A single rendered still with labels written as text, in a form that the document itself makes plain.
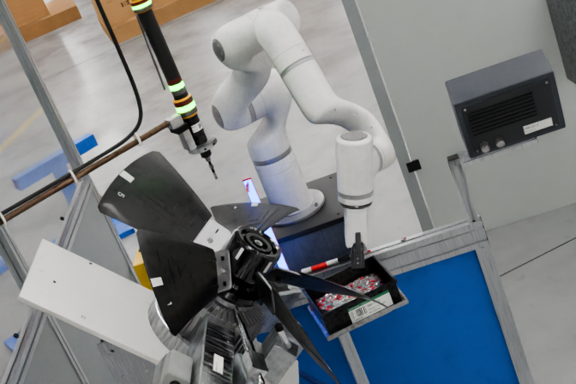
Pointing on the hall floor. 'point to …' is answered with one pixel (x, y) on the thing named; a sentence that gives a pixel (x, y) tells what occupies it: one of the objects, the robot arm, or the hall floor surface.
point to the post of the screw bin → (353, 359)
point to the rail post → (504, 315)
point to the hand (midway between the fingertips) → (357, 259)
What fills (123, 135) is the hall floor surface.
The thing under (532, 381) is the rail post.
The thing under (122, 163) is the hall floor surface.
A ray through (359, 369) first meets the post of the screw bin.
